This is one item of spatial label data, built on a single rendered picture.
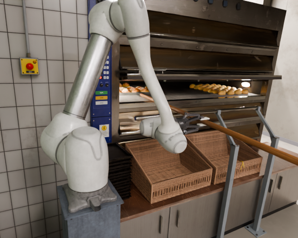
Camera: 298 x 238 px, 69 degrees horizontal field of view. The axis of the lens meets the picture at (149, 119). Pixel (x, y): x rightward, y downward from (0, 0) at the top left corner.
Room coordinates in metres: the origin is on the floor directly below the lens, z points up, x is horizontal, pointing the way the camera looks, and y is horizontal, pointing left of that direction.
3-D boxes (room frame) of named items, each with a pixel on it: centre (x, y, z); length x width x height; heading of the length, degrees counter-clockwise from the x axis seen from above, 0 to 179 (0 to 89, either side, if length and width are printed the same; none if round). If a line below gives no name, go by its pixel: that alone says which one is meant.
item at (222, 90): (2.79, -0.86, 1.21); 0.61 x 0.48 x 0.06; 28
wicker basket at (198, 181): (1.62, -0.16, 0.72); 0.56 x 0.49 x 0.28; 119
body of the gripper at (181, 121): (1.20, -0.19, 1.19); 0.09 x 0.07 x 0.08; 117
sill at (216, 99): (2.14, -0.54, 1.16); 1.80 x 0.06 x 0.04; 118
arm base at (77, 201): (0.75, 0.22, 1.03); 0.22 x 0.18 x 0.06; 29
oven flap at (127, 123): (2.12, -0.55, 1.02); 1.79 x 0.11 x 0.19; 118
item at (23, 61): (1.38, 0.75, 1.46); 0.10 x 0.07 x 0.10; 118
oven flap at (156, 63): (2.12, -0.55, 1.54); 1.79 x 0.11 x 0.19; 118
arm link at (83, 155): (0.78, 0.24, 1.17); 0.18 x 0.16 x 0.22; 48
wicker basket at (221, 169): (1.89, -0.69, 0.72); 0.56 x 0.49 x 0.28; 117
